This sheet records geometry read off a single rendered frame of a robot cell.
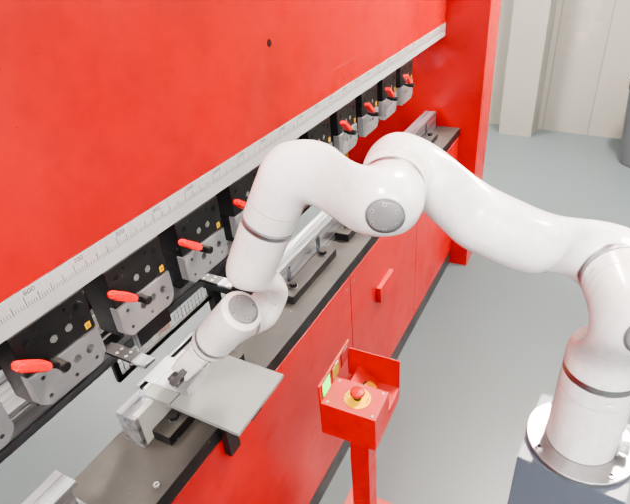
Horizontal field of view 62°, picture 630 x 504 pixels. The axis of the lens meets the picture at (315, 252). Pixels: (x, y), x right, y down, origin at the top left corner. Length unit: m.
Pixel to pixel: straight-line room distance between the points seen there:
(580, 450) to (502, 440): 1.35
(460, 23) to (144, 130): 2.07
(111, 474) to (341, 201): 0.85
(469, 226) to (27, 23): 0.71
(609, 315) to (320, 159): 0.45
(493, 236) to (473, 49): 2.16
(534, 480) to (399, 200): 0.65
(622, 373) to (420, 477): 1.43
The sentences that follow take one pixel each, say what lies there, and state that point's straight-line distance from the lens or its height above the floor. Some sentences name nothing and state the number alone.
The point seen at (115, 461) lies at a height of 0.88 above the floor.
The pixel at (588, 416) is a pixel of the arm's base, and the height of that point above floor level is 1.13.
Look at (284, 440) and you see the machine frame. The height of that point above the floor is 0.55.
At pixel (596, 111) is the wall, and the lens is 5.55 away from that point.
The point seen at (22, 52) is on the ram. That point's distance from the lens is 0.92.
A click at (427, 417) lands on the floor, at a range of 2.45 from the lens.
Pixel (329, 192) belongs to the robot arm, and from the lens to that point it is 0.74.
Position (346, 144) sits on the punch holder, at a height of 1.21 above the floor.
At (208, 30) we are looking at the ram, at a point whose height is 1.69.
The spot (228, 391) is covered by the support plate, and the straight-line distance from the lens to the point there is 1.21.
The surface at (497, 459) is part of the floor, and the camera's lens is 2.36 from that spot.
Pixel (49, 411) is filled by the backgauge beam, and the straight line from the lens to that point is 1.47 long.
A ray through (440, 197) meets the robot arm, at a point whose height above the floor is 1.50.
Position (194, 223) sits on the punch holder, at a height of 1.31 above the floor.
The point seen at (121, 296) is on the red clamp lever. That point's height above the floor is 1.30.
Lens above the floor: 1.86
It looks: 32 degrees down
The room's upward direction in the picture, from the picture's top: 5 degrees counter-clockwise
